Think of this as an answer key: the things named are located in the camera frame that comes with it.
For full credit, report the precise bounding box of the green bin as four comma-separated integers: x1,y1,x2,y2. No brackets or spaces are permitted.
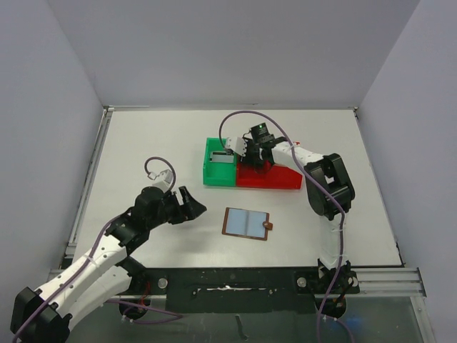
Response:
203,137,236,187

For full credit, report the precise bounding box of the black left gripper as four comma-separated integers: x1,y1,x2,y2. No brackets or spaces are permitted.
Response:
147,186,205,229

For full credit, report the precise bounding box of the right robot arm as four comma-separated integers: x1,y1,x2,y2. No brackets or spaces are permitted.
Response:
238,123,355,292

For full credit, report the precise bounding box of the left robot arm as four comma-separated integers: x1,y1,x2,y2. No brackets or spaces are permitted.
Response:
10,187,207,342

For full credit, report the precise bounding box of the aluminium rail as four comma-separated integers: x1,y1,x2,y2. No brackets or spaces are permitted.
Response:
64,106,114,259
353,267,426,297

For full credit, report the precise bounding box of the red bin middle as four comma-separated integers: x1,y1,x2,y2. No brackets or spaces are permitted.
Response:
235,162,272,189

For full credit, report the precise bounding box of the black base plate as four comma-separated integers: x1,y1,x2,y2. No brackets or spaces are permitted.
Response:
119,267,360,314

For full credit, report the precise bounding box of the brown leather card holder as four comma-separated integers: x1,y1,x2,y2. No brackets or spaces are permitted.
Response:
221,207,273,241

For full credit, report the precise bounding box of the aluminium front rail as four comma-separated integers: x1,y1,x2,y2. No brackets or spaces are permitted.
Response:
353,267,426,297

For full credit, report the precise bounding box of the aluminium left rail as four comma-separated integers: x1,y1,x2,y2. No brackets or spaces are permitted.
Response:
64,106,114,259

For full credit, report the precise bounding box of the red bin right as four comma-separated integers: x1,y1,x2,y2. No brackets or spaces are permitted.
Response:
262,164,303,190

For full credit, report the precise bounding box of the red bin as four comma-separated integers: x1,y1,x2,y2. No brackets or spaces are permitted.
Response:
262,164,303,190
235,162,272,189

